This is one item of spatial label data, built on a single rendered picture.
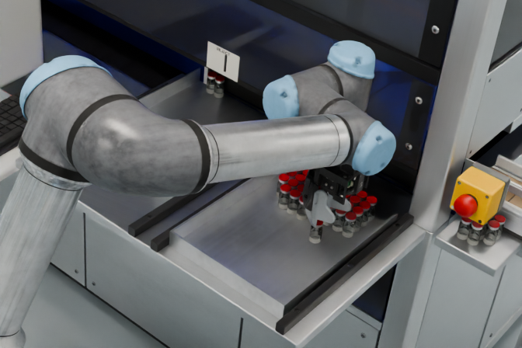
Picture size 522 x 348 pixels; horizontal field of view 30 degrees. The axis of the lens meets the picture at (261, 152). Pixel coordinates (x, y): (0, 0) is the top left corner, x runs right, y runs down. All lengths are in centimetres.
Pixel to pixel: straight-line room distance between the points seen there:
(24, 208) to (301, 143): 37
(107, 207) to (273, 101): 48
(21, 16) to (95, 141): 113
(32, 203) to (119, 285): 141
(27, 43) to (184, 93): 40
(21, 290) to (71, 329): 148
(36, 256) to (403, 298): 90
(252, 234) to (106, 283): 100
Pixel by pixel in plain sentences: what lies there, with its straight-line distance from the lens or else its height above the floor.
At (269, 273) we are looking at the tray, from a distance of 171.
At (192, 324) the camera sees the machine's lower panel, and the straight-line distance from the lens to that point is 252.
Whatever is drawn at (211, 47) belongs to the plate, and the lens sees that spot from 202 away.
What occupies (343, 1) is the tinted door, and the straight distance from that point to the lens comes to 177.
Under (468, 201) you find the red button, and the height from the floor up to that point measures 101.
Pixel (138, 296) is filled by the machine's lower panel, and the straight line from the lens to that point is 263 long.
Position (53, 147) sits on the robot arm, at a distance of 124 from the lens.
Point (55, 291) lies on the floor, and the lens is 294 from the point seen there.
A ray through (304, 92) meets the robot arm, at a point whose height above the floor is 126.
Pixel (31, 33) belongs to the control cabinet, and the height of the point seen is 91.
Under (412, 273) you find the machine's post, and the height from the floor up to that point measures 77.
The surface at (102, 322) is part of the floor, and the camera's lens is 284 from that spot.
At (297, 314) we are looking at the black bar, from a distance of 162.
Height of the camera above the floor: 204
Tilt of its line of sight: 36 degrees down
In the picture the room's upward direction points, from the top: 6 degrees clockwise
